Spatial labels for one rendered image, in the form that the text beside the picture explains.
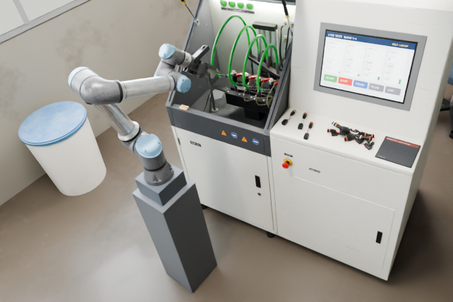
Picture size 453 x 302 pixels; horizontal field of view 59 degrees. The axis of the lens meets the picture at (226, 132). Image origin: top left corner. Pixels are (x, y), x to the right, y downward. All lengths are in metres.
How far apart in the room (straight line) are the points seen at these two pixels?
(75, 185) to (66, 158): 0.30
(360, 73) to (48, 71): 2.47
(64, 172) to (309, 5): 2.20
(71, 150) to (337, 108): 1.97
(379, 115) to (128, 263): 1.87
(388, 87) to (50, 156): 2.34
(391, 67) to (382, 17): 0.23
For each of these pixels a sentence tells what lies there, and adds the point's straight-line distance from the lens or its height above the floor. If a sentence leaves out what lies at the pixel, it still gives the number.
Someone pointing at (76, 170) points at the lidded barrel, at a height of 0.27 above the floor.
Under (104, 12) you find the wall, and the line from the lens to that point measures 3.75.
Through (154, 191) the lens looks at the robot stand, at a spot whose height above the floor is 0.90.
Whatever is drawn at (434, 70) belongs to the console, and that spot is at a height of 1.31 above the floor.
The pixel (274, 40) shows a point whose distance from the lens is 2.42.
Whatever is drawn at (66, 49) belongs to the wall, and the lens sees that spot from 3.61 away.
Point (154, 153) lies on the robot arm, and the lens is 1.92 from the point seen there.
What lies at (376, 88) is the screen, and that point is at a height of 1.18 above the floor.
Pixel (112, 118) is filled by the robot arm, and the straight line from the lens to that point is 1.91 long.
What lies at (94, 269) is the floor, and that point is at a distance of 3.02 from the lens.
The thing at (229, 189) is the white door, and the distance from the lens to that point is 2.65.
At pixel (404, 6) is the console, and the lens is 1.92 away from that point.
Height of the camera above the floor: 2.34
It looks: 40 degrees down
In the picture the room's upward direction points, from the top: 10 degrees counter-clockwise
